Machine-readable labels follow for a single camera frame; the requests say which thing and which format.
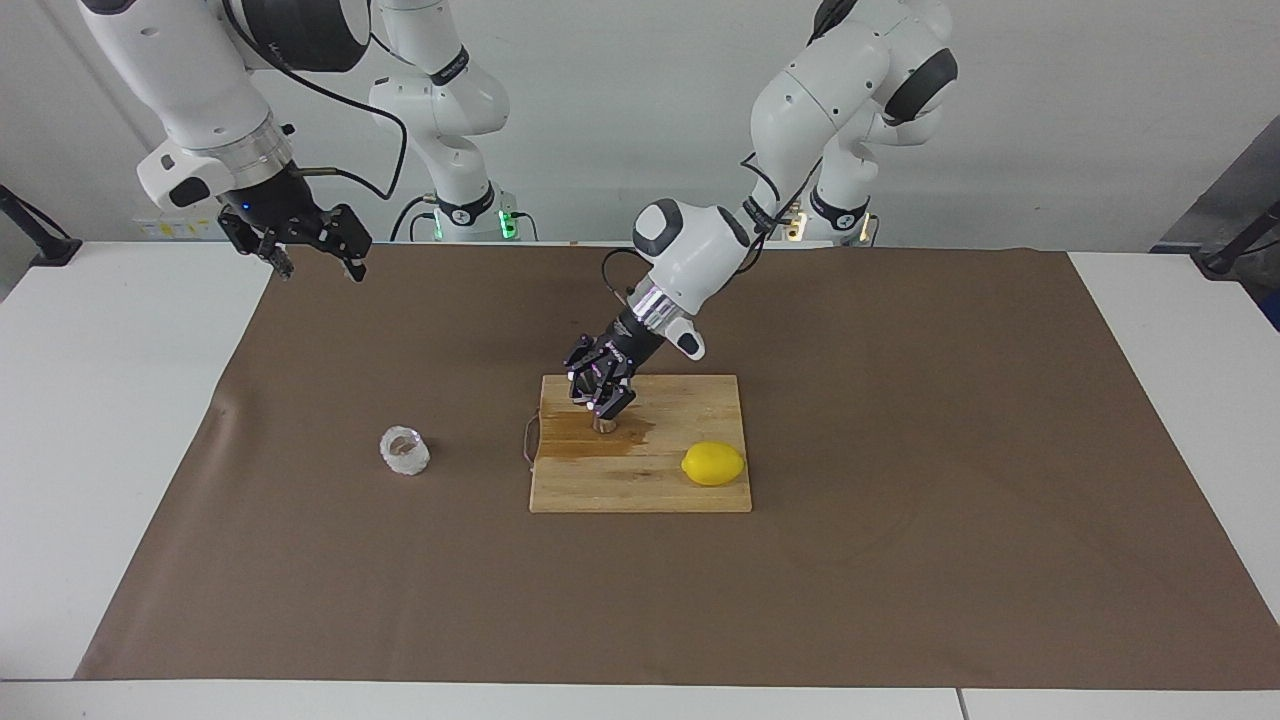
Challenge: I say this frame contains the black clamp stand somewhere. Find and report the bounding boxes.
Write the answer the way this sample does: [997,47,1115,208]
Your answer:
[1195,200,1280,279]
[0,185,83,267]

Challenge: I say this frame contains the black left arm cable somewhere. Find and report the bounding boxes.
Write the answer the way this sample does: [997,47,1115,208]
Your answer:
[600,150,801,301]

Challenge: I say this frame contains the white yellow label boxes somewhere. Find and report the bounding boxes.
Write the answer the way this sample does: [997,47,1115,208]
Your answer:
[135,212,223,241]

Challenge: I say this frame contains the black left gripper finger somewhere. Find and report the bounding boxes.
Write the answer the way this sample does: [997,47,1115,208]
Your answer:
[563,340,611,401]
[590,372,638,419]

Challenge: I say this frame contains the grey side panel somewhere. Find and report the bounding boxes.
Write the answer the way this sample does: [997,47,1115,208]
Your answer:
[1150,115,1280,253]

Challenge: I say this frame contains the wooden cutting board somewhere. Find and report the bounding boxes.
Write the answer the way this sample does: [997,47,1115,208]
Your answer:
[524,375,753,514]

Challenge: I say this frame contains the clear textured glass cup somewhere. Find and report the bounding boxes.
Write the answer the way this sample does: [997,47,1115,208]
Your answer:
[379,426,431,478]

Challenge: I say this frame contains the brown paper table mat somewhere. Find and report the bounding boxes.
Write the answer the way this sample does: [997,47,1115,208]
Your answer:
[75,243,1280,691]

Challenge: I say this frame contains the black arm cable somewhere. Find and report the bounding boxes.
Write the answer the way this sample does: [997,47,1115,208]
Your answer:
[222,0,411,201]
[600,150,801,301]

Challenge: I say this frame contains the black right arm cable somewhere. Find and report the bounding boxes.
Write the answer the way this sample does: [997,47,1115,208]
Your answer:
[222,0,411,201]

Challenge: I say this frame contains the yellow lemon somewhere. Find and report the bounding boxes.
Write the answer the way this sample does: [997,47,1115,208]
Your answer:
[681,440,747,487]

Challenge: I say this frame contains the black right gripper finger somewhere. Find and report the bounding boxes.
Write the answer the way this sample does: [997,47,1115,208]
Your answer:
[315,205,374,283]
[218,216,297,282]

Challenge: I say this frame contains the black base cable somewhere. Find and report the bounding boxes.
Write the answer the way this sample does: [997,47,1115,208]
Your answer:
[388,193,443,244]

